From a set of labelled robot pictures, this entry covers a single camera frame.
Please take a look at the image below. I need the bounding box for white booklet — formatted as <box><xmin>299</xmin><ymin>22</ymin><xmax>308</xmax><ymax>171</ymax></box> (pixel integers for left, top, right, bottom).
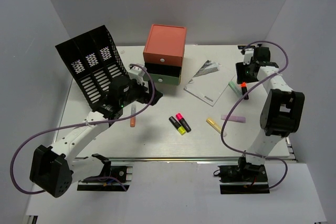
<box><xmin>184</xmin><ymin>60</ymin><xmax>235</xmax><ymax>106</ymax></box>

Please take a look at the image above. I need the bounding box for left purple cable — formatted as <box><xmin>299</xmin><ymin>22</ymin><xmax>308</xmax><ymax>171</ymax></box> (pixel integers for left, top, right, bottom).
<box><xmin>10</xmin><ymin>63</ymin><xmax>155</xmax><ymax>195</ymax></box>

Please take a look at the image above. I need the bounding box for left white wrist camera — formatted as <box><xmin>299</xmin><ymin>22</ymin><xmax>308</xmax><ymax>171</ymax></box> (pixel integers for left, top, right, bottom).
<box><xmin>128</xmin><ymin>65</ymin><xmax>145</xmax><ymax>79</ymax></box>

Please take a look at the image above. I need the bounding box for green pastel highlighter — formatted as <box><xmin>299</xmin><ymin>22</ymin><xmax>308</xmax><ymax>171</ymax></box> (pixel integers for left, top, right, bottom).
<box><xmin>228</xmin><ymin>81</ymin><xmax>242</xmax><ymax>98</ymax></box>

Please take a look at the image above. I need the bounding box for lilac pastel highlighter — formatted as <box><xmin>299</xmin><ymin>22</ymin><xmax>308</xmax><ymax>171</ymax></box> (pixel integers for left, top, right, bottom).
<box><xmin>220</xmin><ymin>114</ymin><xmax>246</xmax><ymax>123</ymax></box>

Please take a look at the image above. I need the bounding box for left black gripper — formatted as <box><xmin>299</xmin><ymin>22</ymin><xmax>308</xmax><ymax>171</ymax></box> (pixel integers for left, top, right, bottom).
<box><xmin>120</xmin><ymin>77</ymin><xmax>163</xmax><ymax>108</ymax></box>

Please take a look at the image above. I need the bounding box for black file organizer rack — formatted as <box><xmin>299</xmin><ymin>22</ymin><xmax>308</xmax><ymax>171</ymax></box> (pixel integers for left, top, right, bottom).
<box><xmin>55</xmin><ymin>25</ymin><xmax>128</xmax><ymax>109</ymax></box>

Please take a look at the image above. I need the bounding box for green drawer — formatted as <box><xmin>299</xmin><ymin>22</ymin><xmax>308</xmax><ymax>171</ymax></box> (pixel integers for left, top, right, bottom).
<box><xmin>144</xmin><ymin>63</ymin><xmax>182</xmax><ymax>86</ymax></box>

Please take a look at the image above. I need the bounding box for black orange highlighter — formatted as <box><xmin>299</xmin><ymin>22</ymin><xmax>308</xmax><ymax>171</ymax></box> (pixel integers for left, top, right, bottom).
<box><xmin>240</xmin><ymin>82</ymin><xmax>249</xmax><ymax>100</ymax></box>

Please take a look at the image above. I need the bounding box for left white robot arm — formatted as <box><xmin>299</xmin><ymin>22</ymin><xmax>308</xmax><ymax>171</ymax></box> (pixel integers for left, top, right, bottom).
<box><xmin>29</xmin><ymin>76</ymin><xmax>163</xmax><ymax>198</ymax></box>

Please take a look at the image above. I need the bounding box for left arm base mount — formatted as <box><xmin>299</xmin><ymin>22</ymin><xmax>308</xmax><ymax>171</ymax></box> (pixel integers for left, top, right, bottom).
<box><xmin>77</xmin><ymin>154</ymin><xmax>133</xmax><ymax>192</ymax></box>

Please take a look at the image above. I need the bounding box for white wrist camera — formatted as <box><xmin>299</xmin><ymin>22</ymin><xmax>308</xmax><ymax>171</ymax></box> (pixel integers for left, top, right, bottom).
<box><xmin>128</xmin><ymin>65</ymin><xmax>145</xmax><ymax>79</ymax></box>
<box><xmin>241</xmin><ymin>48</ymin><xmax>254</xmax><ymax>65</ymax></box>

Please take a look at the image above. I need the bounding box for yellow pastel highlighter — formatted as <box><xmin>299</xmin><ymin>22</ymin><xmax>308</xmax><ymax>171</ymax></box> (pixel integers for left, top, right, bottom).
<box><xmin>206</xmin><ymin>118</ymin><xmax>227</xmax><ymax>136</ymax></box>

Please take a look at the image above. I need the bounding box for coral top drawer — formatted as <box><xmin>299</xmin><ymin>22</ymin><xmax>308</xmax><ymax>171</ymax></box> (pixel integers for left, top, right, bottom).
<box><xmin>143</xmin><ymin>52</ymin><xmax>183</xmax><ymax>67</ymax></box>

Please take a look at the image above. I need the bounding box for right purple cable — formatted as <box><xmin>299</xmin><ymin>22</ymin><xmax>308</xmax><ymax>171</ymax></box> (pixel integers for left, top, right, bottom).
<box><xmin>220</xmin><ymin>40</ymin><xmax>289</xmax><ymax>188</ymax></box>

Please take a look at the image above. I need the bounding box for black yellow highlighter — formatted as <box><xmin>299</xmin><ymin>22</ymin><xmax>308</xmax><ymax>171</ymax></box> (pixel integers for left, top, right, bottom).
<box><xmin>169</xmin><ymin>116</ymin><xmax>186</xmax><ymax>135</ymax></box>

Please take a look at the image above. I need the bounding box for orange pastel highlighter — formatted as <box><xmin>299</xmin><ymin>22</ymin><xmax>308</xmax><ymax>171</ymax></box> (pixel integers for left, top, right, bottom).
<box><xmin>130</xmin><ymin>104</ymin><xmax>137</xmax><ymax>127</ymax></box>

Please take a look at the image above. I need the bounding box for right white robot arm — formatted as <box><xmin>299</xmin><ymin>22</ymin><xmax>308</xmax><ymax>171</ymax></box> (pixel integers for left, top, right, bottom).
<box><xmin>236</xmin><ymin>47</ymin><xmax>305</xmax><ymax>182</ymax></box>

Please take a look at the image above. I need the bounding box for black pink highlighter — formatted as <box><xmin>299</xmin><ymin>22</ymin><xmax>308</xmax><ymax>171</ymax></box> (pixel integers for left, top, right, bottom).
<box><xmin>175</xmin><ymin>113</ymin><xmax>192</xmax><ymax>133</ymax></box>

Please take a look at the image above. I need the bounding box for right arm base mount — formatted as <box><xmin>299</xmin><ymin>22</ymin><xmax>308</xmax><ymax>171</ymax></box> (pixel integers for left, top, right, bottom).
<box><xmin>213</xmin><ymin>157</ymin><xmax>270</xmax><ymax>195</ymax></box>

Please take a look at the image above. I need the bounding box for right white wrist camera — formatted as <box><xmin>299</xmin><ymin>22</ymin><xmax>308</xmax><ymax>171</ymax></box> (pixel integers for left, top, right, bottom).
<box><xmin>241</xmin><ymin>48</ymin><xmax>254</xmax><ymax>65</ymax></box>

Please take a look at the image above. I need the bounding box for purple cable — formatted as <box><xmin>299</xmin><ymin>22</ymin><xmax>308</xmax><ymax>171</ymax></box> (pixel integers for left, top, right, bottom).
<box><xmin>10</xmin><ymin>63</ymin><xmax>155</xmax><ymax>195</ymax></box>
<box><xmin>220</xmin><ymin>40</ymin><xmax>289</xmax><ymax>188</ymax></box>

